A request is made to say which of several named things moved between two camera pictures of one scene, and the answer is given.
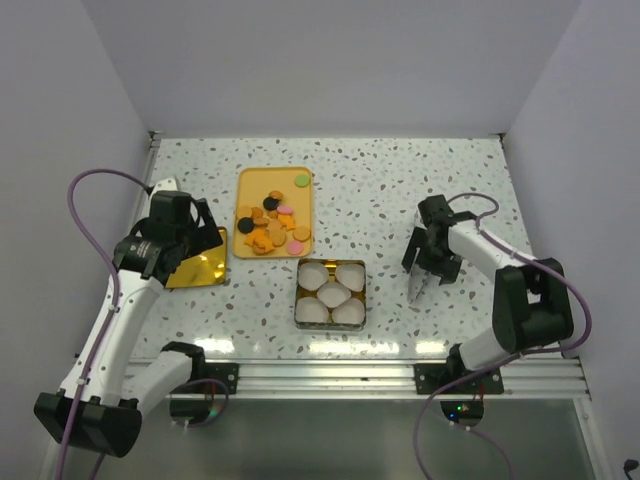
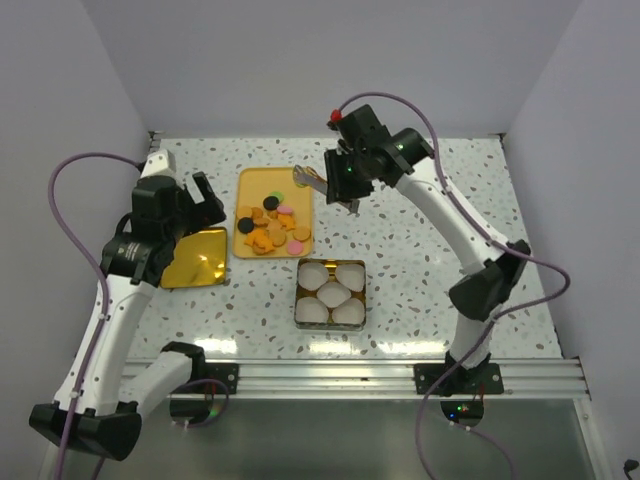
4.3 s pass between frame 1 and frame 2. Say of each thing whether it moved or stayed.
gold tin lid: stayed
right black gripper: moved
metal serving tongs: moved
